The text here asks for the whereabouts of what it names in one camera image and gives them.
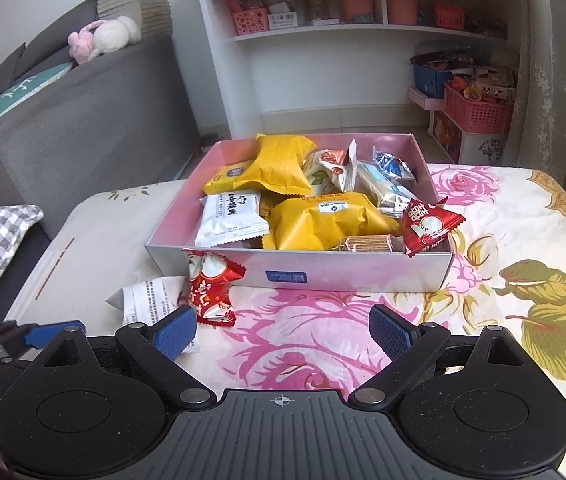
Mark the white bookshelf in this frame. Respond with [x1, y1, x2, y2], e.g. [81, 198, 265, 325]
[190, 0, 524, 141]

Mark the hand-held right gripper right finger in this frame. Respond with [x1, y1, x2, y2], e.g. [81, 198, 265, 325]
[348, 303, 534, 406]

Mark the small blue and silver packet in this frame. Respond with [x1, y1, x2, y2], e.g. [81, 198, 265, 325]
[372, 146, 416, 183]

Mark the small white box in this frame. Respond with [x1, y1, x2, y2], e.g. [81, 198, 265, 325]
[267, 10, 298, 30]

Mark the small red basket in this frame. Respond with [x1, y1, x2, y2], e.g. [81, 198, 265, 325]
[433, 2, 466, 30]

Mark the white packet with black print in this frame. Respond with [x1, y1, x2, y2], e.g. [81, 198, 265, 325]
[194, 190, 270, 248]

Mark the grey sofa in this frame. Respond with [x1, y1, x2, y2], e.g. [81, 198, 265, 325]
[0, 0, 209, 246]

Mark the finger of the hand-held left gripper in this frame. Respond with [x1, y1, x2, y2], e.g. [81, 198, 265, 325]
[0, 320, 86, 358]

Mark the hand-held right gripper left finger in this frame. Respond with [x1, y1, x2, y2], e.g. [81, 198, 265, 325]
[43, 304, 216, 406]

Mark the small pink basket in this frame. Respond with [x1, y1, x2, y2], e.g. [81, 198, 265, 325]
[230, 7, 270, 36]

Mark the lace curtain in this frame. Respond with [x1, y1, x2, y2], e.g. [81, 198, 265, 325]
[505, 0, 566, 181]

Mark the white nut packet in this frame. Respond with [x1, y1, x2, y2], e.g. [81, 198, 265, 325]
[303, 141, 359, 193]
[106, 276, 201, 353]

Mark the large pink plastic basket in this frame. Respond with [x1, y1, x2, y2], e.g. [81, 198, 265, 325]
[444, 82, 514, 135]

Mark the small yellow blue-label packet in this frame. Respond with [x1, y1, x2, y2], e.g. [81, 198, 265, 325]
[202, 160, 256, 196]

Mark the red candy packet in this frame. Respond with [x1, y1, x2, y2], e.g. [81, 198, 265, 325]
[400, 197, 466, 258]
[179, 249, 247, 328]

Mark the pink cardboard box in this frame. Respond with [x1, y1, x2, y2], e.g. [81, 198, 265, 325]
[144, 132, 456, 295]

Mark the blue storage box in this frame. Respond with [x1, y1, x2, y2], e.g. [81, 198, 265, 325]
[413, 62, 456, 100]

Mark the pink and white plush toy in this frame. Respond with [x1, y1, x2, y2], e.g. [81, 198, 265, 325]
[67, 15, 141, 65]

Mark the orange biscuit packet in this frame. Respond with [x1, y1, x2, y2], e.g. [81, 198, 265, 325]
[335, 234, 396, 253]

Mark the teal patterned cushion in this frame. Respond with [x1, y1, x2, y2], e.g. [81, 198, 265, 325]
[0, 62, 71, 138]

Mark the long white and blue packet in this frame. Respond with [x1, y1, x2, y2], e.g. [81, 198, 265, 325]
[355, 160, 416, 218]

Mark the large yellow snack packet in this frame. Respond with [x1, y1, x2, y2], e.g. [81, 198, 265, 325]
[263, 192, 404, 251]
[235, 133, 317, 197]

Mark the pink low stand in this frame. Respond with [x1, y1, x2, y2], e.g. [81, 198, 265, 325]
[407, 85, 446, 111]

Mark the clear jar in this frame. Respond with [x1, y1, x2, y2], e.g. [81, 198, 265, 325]
[304, 0, 339, 26]

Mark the white printed storage box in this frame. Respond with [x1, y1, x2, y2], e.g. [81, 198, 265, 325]
[428, 109, 508, 166]

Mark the floral sheet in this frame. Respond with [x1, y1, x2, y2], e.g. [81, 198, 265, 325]
[6, 162, 566, 463]

